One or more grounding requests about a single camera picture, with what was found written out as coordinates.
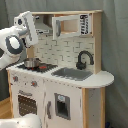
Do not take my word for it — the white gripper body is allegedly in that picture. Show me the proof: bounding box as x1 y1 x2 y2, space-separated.
14 11 38 47

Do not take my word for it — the white oven door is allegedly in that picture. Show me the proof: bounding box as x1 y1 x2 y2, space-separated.
15 88 44 121

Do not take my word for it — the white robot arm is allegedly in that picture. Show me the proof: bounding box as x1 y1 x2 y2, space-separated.
0 11 38 70

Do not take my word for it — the wooden toy kitchen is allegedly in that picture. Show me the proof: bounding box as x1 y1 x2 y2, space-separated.
8 10 114 128

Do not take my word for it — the grey range hood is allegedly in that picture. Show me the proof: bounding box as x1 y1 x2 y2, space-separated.
35 15 53 34

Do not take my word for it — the silver toy pot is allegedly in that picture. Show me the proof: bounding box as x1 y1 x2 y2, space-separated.
24 58 41 68

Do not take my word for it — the black toy stovetop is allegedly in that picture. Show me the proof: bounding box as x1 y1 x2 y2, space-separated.
20 63 56 73

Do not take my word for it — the red left stove knob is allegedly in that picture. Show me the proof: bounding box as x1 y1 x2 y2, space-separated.
13 76 18 82

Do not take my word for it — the red stove knob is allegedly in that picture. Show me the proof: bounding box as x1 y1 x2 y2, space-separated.
31 81 37 87
13 76 18 82

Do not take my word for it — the red right stove knob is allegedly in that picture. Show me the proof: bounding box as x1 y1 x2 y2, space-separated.
31 81 37 87

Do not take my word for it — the black toy faucet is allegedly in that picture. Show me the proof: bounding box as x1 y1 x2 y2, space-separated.
76 50 94 70

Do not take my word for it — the grey toy sink basin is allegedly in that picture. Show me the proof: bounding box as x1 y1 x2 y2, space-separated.
51 67 92 81

